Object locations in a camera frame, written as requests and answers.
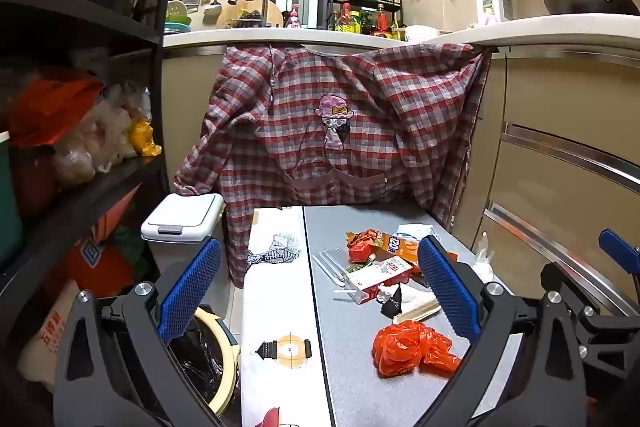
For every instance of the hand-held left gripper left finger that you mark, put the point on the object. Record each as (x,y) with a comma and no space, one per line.
(192,287)

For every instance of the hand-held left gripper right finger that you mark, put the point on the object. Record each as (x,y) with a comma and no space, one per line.
(447,287)

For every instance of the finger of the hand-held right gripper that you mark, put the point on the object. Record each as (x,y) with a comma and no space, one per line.
(570,282)
(620,249)

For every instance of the orange snack packet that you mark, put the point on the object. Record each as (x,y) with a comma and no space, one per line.
(407,249)

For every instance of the red cardboard box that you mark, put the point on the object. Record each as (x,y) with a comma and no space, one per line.
(382,277)

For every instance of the round cream trash can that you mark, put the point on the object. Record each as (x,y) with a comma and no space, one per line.
(227,367)

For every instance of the red snack wrapper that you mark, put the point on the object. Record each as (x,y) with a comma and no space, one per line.
(362,252)

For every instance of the clear plastic wrapper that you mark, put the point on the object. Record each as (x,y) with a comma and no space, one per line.
(330,264)

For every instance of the white tissue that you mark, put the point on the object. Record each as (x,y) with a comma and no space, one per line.
(415,294)

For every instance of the paper chopstick sleeve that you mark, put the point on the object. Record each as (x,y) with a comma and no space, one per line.
(417,313)

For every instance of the white plastic bag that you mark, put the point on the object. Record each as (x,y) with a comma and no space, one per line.
(482,259)

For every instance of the black triangular paper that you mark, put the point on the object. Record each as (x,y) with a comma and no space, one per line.
(392,304)

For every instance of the clear plastic bag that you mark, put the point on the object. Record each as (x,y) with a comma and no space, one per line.
(415,231)

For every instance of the black bin liner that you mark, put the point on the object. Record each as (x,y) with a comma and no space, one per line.
(200,357)

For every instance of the white lidded bin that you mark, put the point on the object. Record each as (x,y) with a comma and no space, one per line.
(182,217)

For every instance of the crumpled orange plastic bag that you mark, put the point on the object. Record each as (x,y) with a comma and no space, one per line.
(410,349)

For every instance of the orange printed bag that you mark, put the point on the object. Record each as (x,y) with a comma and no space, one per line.
(100,257)

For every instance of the beige cabinet drawers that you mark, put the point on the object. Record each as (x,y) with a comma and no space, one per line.
(540,177)

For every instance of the white rice sack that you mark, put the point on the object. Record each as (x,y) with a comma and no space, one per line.
(47,342)

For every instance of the yellow plastic bag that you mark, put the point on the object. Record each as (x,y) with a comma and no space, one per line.
(145,137)

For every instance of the translucent white plastic bags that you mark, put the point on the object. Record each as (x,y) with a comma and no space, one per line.
(105,132)

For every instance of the green storage bin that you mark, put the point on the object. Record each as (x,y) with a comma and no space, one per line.
(9,202)

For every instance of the red plaid shirt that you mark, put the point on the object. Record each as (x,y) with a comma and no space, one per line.
(350,107)

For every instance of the red plastic bag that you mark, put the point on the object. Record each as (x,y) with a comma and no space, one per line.
(50,107)

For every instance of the white bowl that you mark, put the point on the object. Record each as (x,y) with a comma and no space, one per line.
(420,33)

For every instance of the stack of green bowls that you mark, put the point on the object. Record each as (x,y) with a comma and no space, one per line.
(177,19)

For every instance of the row of condiment bottles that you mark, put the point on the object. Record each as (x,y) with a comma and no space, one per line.
(365,22)

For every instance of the pink spray bottle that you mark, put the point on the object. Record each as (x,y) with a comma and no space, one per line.
(293,21)

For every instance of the wooden cutting board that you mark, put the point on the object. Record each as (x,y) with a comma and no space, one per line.
(275,12)

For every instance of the black spice rack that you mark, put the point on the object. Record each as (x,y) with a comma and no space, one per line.
(395,4)

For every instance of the black shelf rack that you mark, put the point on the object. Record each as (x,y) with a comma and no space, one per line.
(75,24)

